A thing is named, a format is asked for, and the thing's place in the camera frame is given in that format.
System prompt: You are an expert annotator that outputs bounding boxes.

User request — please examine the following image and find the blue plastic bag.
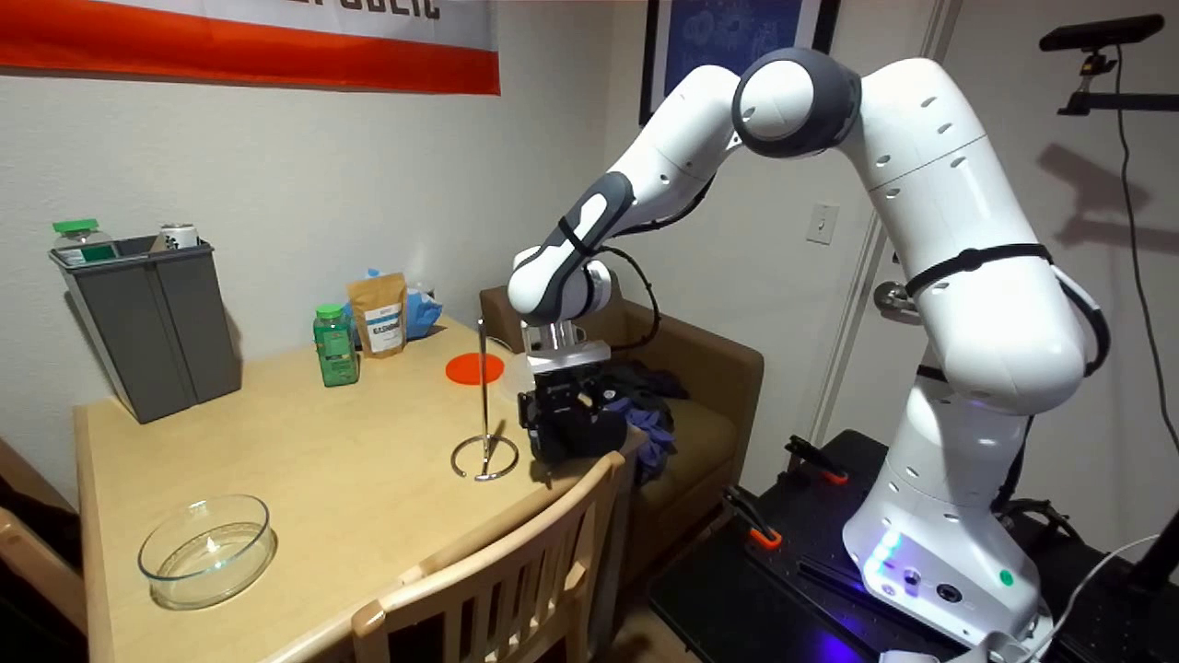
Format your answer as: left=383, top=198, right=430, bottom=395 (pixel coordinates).
left=402, top=286, right=448, bottom=342

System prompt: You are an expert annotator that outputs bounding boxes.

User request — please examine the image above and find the metal stand with ring base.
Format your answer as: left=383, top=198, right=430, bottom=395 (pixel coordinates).
left=448, top=318, right=524, bottom=485

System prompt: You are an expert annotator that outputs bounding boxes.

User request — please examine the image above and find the dark wooden chair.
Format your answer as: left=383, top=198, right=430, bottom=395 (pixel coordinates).
left=0, top=440, right=88, bottom=663

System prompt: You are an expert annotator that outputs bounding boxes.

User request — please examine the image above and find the black camera on mount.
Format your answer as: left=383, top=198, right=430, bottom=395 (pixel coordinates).
left=1037, top=10, right=1179, bottom=123

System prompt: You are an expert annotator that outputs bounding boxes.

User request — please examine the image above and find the green plastic bottle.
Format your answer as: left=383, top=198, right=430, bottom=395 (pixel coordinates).
left=311, top=299, right=365, bottom=391

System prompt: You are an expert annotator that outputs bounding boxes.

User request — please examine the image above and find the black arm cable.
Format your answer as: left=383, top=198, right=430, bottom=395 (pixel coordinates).
left=554, top=181, right=1118, bottom=385

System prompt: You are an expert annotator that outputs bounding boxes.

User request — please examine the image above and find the light wooden chair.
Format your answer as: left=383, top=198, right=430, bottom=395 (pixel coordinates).
left=346, top=450, right=629, bottom=663

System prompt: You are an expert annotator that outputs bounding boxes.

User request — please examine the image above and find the brown armchair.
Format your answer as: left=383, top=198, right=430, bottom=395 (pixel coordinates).
left=475, top=283, right=766, bottom=595

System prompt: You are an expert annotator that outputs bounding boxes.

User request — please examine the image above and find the white cable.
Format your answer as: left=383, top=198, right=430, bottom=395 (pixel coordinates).
left=1043, top=527, right=1179, bottom=663

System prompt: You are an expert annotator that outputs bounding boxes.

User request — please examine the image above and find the white light switch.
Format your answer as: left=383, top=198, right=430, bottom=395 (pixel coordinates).
left=804, top=198, right=846, bottom=250

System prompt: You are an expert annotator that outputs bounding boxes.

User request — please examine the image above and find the red and white banner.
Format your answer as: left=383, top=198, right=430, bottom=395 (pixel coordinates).
left=0, top=0, right=505, bottom=101

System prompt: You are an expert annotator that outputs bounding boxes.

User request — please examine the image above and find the black robot base board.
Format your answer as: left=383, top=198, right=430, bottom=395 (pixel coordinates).
left=647, top=429, right=1179, bottom=663

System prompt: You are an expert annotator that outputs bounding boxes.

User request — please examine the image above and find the orange round disc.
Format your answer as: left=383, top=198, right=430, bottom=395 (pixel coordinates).
left=441, top=349, right=510, bottom=391

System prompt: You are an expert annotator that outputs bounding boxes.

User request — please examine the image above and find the black cap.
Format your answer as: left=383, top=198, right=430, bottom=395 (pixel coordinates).
left=529, top=418, right=633, bottom=474

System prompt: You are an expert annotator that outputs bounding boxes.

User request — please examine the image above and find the orange and black clamp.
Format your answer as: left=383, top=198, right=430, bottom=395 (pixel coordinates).
left=728, top=485, right=789, bottom=553
left=782, top=431, right=857, bottom=492

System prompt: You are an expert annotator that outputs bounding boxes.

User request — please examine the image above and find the brown paper pouch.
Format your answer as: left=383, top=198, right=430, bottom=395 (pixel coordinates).
left=346, top=268, right=410, bottom=363

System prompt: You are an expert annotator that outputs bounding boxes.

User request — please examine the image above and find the purple cloth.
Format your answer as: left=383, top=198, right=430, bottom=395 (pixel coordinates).
left=618, top=395, right=682, bottom=485

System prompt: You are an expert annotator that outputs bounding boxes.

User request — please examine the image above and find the black clothing pile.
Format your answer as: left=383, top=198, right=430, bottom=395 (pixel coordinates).
left=605, top=358, right=692, bottom=409

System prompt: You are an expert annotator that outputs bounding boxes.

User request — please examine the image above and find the green-capped bottle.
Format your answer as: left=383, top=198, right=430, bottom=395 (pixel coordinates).
left=47, top=216, right=122, bottom=268

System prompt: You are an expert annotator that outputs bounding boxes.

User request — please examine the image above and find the clear glass bowl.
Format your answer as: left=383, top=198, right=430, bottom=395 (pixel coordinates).
left=133, top=492, right=282, bottom=617

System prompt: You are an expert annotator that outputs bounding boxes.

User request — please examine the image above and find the gray plastic bin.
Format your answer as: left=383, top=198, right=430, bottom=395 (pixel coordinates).
left=47, top=232, right=249, bottom=429

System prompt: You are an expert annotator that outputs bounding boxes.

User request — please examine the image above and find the silver door handle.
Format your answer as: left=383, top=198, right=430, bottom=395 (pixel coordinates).
left=870, top=277, right=922, bottom=328

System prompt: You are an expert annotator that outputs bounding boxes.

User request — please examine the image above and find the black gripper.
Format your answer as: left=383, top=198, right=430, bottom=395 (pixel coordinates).
left=519, top=322, right=629, bottom=461

